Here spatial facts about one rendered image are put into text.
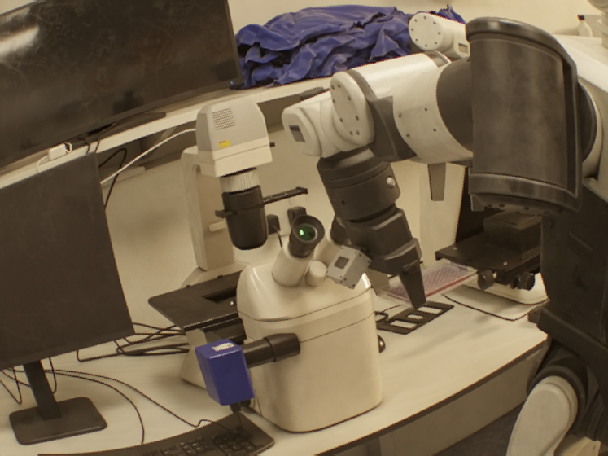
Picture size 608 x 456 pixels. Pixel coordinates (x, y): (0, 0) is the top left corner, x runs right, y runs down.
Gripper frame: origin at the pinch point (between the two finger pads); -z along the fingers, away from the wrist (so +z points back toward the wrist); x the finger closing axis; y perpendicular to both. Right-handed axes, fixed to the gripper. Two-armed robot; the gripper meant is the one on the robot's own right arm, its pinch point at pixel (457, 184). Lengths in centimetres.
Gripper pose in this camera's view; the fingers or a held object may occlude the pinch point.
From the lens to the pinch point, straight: 126.2
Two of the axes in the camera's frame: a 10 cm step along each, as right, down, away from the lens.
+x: -4.6, -1.4, 8.8
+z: 0.1, -9.9, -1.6
